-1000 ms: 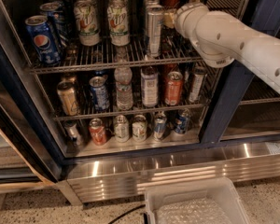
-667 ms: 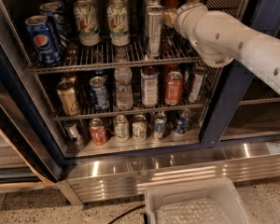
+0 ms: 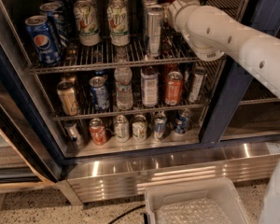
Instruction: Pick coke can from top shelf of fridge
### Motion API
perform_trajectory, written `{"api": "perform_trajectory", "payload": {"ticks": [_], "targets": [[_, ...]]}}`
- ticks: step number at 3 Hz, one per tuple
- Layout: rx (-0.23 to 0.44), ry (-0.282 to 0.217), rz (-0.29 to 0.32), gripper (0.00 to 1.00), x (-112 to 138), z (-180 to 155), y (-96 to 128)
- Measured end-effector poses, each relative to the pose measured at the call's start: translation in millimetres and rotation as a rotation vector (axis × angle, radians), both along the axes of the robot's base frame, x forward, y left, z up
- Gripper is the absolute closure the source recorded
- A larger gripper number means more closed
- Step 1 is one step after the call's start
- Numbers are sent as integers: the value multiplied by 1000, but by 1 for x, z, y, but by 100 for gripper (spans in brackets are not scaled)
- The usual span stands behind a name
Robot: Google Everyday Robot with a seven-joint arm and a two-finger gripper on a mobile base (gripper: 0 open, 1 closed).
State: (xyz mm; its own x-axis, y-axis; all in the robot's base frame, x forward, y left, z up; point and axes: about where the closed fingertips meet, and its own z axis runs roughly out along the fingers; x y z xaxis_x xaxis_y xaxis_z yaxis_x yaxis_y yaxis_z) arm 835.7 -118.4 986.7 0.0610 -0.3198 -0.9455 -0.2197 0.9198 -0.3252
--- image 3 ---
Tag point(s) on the left front 7UP can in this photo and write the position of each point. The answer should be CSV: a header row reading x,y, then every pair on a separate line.
x,y
87,23

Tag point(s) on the front blue Pepsi can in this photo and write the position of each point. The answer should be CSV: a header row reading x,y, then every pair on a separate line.
x,y
44,39

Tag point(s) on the white plastic bin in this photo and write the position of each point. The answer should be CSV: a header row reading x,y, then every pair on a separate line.
x,y
210,201

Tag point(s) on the silver can bottom left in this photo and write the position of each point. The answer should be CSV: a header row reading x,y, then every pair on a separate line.
x,y
73,133

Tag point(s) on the right front 7UP can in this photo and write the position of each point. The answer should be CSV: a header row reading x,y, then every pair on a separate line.
x,y
118,23

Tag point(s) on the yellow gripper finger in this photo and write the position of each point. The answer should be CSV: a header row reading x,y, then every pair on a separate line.
x,y
165,8

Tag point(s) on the blue silver can bottom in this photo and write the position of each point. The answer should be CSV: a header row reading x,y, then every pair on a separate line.
x,y
159,126

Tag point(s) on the top wire shelf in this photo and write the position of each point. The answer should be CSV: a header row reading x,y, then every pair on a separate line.
x,y
103,56

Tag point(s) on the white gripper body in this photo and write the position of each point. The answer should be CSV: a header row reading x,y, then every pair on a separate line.
x,y
179,9

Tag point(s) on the middle wire shelf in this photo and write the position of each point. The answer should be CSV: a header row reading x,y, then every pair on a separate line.
x,y
213,70

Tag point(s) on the wire shelf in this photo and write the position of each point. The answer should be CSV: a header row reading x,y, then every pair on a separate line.
x,y
213,70
103,56

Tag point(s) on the orange-red can middle shelf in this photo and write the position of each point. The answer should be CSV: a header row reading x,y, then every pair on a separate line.
x,y
173,88

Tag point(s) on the tall silver slim can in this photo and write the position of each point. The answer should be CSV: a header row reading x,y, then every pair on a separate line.
x,y
154,23

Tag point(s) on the white can bottom centre-left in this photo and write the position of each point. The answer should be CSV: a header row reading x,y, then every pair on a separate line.
x,y
121,129

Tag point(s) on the blue can middle shelf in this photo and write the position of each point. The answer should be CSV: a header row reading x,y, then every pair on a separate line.
x,y
99,93

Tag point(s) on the steel fridge cabinet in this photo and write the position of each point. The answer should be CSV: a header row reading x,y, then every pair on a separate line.
x,y
225,138

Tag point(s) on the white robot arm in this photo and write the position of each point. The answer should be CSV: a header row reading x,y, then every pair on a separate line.
x,y
211,33

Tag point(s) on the clear water bottle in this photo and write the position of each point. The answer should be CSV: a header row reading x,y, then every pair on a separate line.
x,y
123,77

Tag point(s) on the gold can middle shelf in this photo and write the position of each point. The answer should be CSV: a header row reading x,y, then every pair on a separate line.
x,y
68,96

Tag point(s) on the open glass fridge door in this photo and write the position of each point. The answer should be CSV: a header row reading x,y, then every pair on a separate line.
x,y
25,164

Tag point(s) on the white labelled bottle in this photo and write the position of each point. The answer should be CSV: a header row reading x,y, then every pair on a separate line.
x,y
149,86

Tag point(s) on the red can bottom shelf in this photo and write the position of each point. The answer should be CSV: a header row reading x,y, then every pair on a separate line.
x,y
97,131

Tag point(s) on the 7up can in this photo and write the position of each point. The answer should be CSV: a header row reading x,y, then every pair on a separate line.
x,y
87,23
118,23

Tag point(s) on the white can bottom centre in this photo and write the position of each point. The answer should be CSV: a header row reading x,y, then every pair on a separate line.
x,y
139,127

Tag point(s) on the silver slim can middle shelf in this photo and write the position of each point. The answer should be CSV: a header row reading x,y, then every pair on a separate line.
x,y
198,77

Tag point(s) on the blue Pepsi can bottom right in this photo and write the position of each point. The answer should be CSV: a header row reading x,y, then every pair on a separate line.
x,y
182,118

